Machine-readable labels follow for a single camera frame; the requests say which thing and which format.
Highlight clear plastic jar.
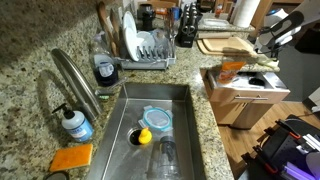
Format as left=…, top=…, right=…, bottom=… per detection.
left=145, top=134, right=183, bottom=180

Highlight stainless steel sink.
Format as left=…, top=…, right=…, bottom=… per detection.
left=84, top=82, right=207, bottom=180

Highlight wooden drawer with metal handle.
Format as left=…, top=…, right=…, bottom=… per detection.
left=199, top=67, right=291, bottom=105

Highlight curved steel faucet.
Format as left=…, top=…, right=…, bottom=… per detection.
left=50, top=47, right=104, bottom=122

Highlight white paper towel roll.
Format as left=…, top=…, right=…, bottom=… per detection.
left=231, top=0, right=261, bottom=29

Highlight small wooden cutting board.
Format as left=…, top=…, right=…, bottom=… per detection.
left=202, top=36, right=256, bottom=54

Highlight black equipment cart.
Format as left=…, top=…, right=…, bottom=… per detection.
left=240, top=114, right=320, bottom=180

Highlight black knife block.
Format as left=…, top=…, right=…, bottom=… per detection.
left=175, top=2, right=204, bottom=48

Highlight large wooden cutting board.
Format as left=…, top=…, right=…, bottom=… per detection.
left=196, top=39, right=259, bottom=58

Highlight orange food packet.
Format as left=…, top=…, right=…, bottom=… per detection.
left=217, top=60, right=247, bottom=85

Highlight wooden cabinet doors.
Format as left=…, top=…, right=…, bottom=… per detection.
left=209, top=100, right=276, bottom=131

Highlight large white plate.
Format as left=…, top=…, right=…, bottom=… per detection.
left=123, top=26, right=141, bottom=62

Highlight black bowl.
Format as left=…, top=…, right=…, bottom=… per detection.
left=247, top=76, right=267, bottom=87

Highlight small white plate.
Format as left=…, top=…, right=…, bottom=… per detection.
left=122, top=10, right=139, bottom=34

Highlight blue soap pump bottle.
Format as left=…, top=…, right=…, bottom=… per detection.
left=51, top=102, right=95, bottom=143

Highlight white bowl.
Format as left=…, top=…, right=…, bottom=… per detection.
left=136, top=30, right=157, bottom=52

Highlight orange scrub sponge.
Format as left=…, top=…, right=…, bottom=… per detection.
left=48, top=142, right=95, bottom=172

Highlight clear wine glass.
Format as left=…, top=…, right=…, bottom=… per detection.
left=162, top=6, right=183, bottom=52

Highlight wooden spoon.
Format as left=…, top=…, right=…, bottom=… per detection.
left=109, top=7, right=122, bottom=51
left=96, top=1, right=118, bottom=57

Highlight blue rimmed container lid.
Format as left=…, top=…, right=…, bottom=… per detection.
left=142, top=104, right=175, bottom=132

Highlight yellow rubber duck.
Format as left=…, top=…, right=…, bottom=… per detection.
left=137, top=126, right=154, bottom=145

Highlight grey dish rack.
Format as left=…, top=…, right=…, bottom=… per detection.
left=114, top=33, right=178, bottom=71

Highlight black coffee maker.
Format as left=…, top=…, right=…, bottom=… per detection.
left=136, top=2, right=157, bottom=32

